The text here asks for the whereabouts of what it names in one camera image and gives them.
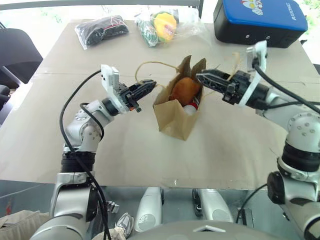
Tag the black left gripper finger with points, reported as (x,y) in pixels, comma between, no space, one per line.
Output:
(147,83)
(143,93)

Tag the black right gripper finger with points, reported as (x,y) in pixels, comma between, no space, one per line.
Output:
(216,73)
(212,83)

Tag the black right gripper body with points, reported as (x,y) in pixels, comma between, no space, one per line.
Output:
(238,86)

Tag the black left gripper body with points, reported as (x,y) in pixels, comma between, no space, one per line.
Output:
(125,96)

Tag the brown paper bag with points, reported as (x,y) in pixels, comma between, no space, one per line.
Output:
(172,122)

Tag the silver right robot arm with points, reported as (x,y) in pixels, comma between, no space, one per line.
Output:
(297,140)

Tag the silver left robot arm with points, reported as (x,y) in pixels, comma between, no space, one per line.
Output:
(82,132)

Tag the orange plush toy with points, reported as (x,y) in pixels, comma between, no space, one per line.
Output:
(185,88)

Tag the plastic bag of black items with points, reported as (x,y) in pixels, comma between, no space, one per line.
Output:
(102,27)

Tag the brown paper table cover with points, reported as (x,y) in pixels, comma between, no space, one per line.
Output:
(140,155)

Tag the blue and black case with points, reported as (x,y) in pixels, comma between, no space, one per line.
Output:
(260,20)

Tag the small metal clip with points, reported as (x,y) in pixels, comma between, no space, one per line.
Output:
(113,207)

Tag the black chair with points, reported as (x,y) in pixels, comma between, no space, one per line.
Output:
(17,55)

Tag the silver robot left leg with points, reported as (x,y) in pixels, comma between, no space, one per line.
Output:
(149,210)

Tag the silver robot leg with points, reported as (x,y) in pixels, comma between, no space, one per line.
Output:
(216,207)
(149,210)

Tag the silver robot right leg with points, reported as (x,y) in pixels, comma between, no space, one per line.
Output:
(216,207)

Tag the grey sneaker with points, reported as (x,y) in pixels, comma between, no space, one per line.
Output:
(125,223)

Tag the silver robot torso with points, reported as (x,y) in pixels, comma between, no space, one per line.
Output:
(200,231)

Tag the beige trousers leg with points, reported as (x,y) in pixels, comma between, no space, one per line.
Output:
(17,223)

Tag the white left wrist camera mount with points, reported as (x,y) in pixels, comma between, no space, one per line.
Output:
(110,76)

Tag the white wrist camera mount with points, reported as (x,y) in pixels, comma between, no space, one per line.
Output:
(110,76)
(257,53)

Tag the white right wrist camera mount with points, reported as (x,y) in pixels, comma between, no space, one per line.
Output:
(257,53)

